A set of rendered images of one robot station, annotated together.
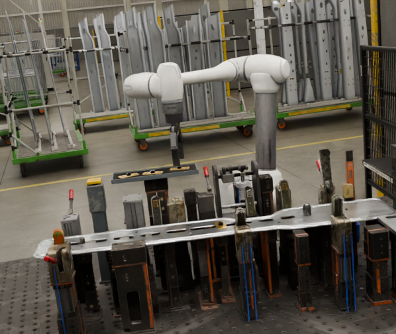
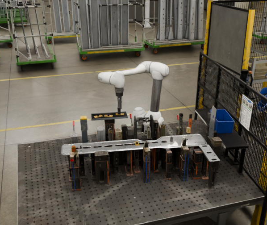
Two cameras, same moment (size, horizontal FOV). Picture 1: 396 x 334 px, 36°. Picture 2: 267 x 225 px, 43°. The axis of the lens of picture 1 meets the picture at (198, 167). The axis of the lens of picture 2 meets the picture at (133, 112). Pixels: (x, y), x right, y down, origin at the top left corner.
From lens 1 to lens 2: 100 cm
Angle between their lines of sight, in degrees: 12
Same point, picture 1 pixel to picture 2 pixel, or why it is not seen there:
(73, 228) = (75, 140)
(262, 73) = (157, 72)
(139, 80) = (105, 77)
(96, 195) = (84, 124)
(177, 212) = (119, 135)
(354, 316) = (186, 183)
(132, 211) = (100, 134)
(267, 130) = (156, 95)
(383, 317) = (196, 184)
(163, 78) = (117, 78)
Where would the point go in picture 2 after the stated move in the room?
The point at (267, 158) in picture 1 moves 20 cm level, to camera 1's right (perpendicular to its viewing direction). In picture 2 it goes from (155, 106) to (173, 106)
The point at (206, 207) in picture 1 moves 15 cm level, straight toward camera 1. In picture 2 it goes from (130, 133) to (131, 140)
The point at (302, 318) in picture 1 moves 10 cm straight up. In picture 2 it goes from (166, 183) to (167, 173)
